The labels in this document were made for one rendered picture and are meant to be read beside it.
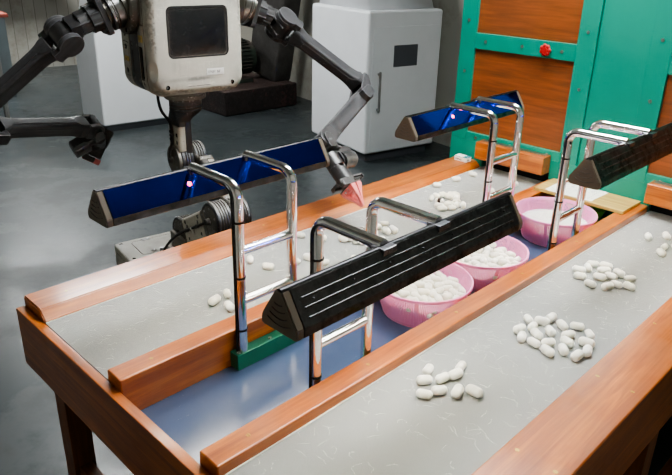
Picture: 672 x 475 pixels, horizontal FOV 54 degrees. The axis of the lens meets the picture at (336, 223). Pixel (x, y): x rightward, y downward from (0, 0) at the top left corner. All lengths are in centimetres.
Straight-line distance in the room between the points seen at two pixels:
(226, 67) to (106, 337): 103
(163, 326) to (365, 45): 373
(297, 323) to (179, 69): 136
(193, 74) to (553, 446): 152
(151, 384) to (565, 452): 81
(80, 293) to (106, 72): 453
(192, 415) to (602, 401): 81
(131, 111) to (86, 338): 480
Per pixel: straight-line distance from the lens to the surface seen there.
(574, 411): 138
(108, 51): 615
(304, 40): 244
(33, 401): 275
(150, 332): 160
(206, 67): 222
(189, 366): 149
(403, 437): 128
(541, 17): 262
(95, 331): 163
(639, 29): 247
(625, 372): 153
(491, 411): 137
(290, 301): 96
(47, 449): 252
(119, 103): 625
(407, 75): 530
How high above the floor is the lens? 156
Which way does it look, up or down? 23 degrees down
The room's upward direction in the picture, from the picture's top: 1 degrees clockwise
